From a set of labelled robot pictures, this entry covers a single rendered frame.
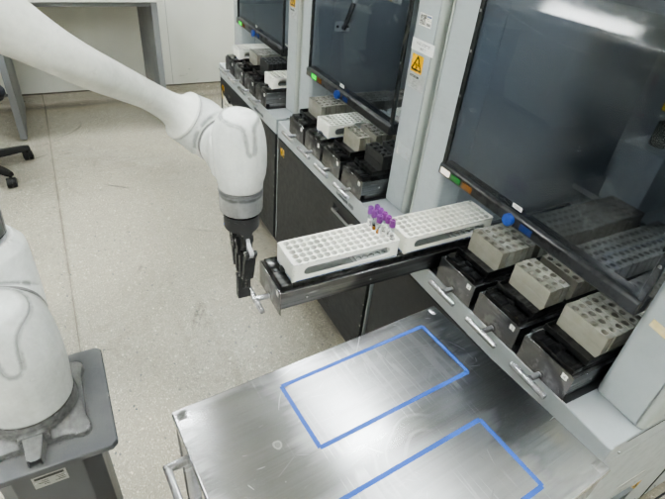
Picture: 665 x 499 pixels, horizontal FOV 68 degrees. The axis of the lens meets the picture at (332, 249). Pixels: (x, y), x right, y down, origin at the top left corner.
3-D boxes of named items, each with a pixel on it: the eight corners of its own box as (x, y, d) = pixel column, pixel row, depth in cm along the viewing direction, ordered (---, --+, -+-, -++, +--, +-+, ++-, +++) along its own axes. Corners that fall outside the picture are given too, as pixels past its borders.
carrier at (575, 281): (575, 300, 118) (585, 281, 114) (569, 302, 117) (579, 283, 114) (539, 271, 126) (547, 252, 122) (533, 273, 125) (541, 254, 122)
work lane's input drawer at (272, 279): (465, 231, 155) (472, 206, 150) (495, 255, 145) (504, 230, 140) (242, 286, 125) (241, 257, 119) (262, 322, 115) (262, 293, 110)
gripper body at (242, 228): (265, 217, 102) (265, 252, 107) (251, 197, 108) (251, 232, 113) (230, 224, 99) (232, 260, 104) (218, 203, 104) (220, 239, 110)
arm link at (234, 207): (253, 172, 105) (254, 196, 108) (212, 178, 101) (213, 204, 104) (269, 193, 98) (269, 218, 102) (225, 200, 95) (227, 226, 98)
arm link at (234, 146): (276, 191, 99) (245, 163, 107) (278, 117, 90) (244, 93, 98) (228, 204, 94) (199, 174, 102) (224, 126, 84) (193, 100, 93)
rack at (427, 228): (465, 217, 148) (471, 199, 144) (488, 236, 141) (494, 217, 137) (382, 237, 136) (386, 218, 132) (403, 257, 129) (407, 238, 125)
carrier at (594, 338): (604, 356, 104) (616, 337, 100) (597, 359, 103) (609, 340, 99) (561, 321, 112) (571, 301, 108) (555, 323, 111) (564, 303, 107)
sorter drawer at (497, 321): (641, 254, 152) (655, 231, 147) (684, 281, 143) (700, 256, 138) (458, 317, 122) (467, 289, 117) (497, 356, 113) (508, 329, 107)
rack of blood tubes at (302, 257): (376, 238, 135) (380, 219, 131) (397, 258, 128) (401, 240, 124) (275, 262, 123) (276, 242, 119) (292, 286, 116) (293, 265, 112)
